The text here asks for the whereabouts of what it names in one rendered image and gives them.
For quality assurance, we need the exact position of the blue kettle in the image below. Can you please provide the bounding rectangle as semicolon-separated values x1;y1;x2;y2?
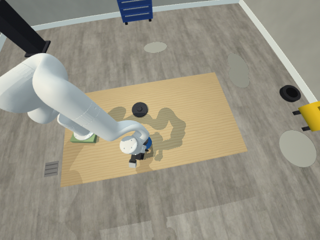
136;137;152;160

